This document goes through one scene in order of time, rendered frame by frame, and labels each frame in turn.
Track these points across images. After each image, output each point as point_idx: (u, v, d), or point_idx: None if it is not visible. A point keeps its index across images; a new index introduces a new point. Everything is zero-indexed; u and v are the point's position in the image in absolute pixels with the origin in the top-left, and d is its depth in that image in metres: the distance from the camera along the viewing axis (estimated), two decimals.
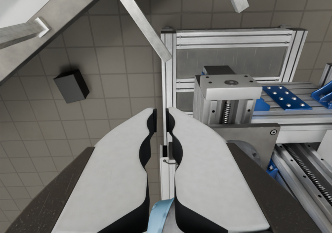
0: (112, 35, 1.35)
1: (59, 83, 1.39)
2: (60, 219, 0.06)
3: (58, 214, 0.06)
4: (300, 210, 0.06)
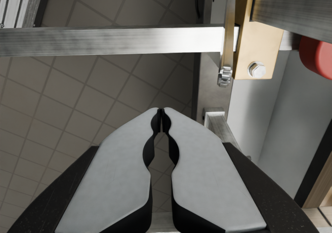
0: None
1: None
2: (63, 218, 0.06)
3: (62, 213, 0.06)
4: (296, 208, 0.06)
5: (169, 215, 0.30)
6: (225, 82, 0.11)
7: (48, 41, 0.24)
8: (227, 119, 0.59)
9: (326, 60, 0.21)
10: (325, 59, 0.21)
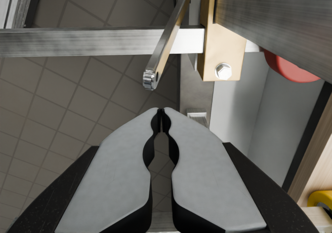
0: None
1: None
2: (63, 218, 0.06)
3: (62, 213, 0.06)
4: (296, 208, 0.06)
5: None
6: (147, 85, 0.11)
7: (14, 42, 0.24)
8: (213, 120, 0.59)
9: (286, 62, 0.21)
10: (285, 61, 0.21)
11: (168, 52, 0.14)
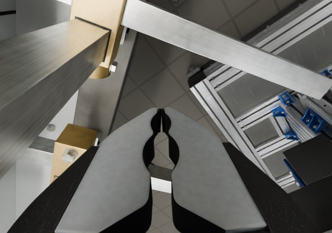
0: (144, 107, 1.22)
1: None
2: (63, 218, 0.06)
3: (62, 213, 0.06)
4: (296, 208, 0.06)
5: None
6: None
7: None
8: None
9: None
10: None
11: None
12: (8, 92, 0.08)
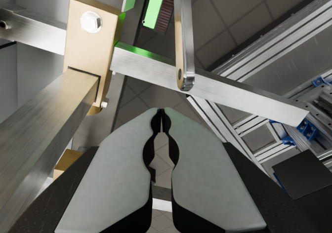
0: None
1: None
2: (63, 218, 0.06)
3: (62, 213, 0.06)
4: (296, 208, 0.06)
5: None
6: (185, 91, 0.10)
7: None
8: None
9: None
10: None
11: (183, 6, 0.10)
12: (9, 185, 0.10)
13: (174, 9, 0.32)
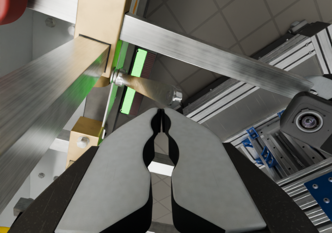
0: None
1: None
2: (63, 218, 0.06)
3: (62, 213, 0.06)
4: (296, 208, 0.06)
5: None
6: (177, 99, 0.12)
7: (262, 79, 0.28)
8: None
9: None
10: None
11: (154, 80, 0.16)
12: None
13: (141, 102, 0.48)
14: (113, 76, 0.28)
